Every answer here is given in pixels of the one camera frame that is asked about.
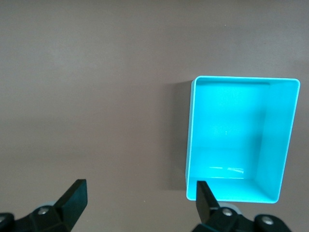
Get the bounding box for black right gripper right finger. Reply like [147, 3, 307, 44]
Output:
[193, 180, 291, 232]

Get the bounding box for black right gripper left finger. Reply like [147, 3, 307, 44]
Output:
[0, 178, 88, 232]

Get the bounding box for teal plastic storage bin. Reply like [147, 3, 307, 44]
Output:
[185, 75, 301, 205]

